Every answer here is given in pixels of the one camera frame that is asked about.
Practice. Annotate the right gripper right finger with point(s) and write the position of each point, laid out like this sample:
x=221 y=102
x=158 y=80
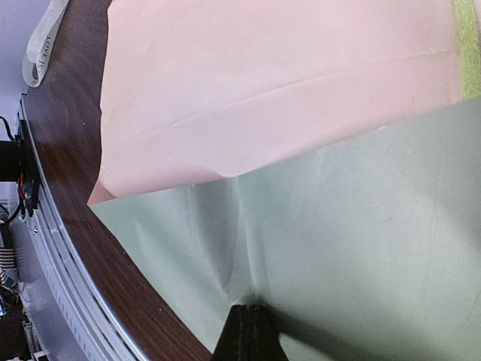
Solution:
x=263 y=340

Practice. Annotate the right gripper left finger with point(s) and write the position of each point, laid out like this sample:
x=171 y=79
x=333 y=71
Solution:
x=232 y=343

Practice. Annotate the pink wrapping paper sheet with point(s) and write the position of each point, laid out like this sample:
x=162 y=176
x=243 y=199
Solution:
x=313 y=156

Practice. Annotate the green fuzzy yarn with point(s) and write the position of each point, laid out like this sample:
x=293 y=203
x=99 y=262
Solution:
x=467 y=30

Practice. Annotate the white printed ribbon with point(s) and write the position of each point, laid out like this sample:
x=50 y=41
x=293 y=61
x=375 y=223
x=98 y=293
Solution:
x=40 y=45

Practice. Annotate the front aluminium rail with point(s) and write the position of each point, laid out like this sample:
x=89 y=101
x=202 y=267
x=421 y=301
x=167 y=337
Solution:
x=68 y=313

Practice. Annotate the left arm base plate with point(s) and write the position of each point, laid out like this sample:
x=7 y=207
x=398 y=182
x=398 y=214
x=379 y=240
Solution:
x=29 y=181

